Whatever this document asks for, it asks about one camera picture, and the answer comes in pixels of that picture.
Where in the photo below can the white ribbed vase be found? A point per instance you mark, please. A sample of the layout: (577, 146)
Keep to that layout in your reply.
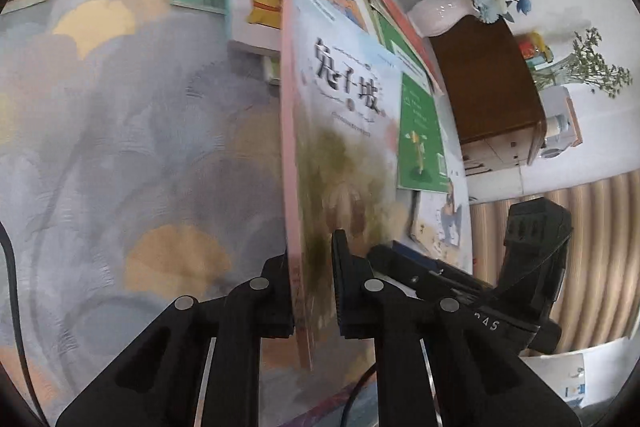
(440, 14)

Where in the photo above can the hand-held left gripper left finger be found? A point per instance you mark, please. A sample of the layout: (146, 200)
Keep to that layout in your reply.
(277, 307)

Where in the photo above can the orange-red thin book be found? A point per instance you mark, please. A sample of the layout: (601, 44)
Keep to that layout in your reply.
(402, 24)

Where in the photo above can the white blue printed card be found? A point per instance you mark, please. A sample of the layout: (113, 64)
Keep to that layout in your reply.
(555, 382)

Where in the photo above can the grey fan-pattern rug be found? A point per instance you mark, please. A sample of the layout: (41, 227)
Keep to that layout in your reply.
(125, 157)

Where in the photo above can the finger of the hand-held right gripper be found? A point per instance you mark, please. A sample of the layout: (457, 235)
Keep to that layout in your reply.
(425, 261)
(425, 284)

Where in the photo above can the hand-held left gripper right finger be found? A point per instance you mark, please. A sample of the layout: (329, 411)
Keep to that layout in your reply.
(340, 292)

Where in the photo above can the beige striped curtain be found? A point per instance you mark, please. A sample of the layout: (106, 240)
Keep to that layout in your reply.
(600, 247)

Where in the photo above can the white orange-edged box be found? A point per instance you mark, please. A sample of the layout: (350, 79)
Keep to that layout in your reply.
(557, 99)

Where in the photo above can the green leafy sprigs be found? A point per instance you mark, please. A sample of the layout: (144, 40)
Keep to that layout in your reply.
(595, 67)

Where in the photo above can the brown wooden cabinet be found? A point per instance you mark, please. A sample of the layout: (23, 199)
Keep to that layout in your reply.
(485, 77)

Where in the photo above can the green white-bordered book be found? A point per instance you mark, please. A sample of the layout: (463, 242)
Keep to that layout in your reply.
(417, 132)

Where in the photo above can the white cylindrical device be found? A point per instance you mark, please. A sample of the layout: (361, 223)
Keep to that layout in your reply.
(557, 127)

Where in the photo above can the pink spine book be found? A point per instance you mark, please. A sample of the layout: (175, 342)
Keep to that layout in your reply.
(340, 132)

